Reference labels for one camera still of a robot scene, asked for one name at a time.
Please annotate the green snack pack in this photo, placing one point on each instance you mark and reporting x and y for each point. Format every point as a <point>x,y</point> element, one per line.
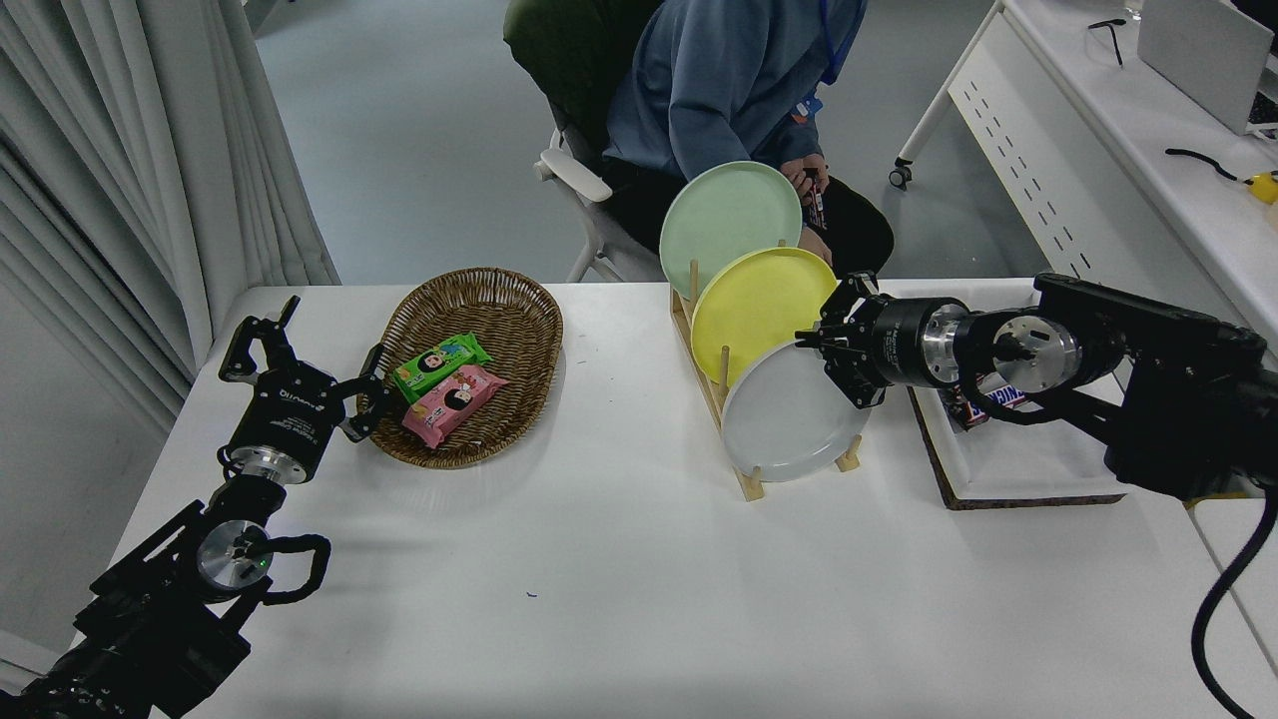
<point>439,364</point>

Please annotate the black glasses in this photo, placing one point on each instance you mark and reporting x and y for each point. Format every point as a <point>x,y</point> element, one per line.
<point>1111,38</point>

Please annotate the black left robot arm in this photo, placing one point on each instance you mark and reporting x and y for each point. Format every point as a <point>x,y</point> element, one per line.
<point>150,619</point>

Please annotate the pink snack pack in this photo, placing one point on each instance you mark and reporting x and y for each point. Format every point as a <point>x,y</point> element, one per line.
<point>454,402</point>

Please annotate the white tray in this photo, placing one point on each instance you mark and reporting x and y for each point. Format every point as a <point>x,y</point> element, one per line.
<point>1018,459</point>

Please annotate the white curtain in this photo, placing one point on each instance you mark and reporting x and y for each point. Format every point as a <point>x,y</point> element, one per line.
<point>120,150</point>

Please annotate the yellow plate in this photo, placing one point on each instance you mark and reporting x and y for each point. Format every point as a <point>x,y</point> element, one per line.
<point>759,310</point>

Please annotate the white office chair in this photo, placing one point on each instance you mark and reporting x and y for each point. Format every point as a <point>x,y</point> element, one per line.
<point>574,172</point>

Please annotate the wooden plate rack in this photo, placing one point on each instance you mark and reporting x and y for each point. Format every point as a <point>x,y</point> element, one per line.
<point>707,384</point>

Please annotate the yellow object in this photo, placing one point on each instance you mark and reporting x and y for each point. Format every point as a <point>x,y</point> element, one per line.
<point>1265,187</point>

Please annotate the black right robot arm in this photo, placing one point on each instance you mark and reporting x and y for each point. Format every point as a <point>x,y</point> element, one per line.
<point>1188,399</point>

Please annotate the dark snack bar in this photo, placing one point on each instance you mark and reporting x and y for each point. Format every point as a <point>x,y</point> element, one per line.
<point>816,208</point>

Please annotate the white side table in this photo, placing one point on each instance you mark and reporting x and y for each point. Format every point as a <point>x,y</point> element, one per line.
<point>1260,589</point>

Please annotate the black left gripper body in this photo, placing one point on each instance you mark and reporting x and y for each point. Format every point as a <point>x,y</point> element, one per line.
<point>287,419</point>

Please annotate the grey plate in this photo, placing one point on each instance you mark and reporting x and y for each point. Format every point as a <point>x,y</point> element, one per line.
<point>784,424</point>

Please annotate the person's left hand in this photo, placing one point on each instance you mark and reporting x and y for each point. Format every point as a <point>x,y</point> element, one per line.
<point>815,245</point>

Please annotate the white desk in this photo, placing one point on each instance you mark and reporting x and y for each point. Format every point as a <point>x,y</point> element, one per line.
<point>1098,200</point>

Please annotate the person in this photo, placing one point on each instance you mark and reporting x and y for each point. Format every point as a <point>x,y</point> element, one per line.
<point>699,80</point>

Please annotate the brown snickers bar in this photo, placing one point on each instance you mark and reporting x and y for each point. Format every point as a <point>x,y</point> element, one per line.
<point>1001,399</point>

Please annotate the white laptop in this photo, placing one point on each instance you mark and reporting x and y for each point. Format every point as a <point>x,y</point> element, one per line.
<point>1198,45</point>

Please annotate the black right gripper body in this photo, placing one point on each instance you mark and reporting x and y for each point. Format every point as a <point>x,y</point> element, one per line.
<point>899,345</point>

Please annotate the brown wicker basket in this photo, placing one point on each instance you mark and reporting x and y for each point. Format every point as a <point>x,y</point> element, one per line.
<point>499,320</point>

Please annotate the person's right hand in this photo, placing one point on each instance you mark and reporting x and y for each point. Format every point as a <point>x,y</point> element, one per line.
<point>804,175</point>

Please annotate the pale green plate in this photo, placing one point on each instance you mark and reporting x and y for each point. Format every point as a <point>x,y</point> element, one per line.
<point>724,215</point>

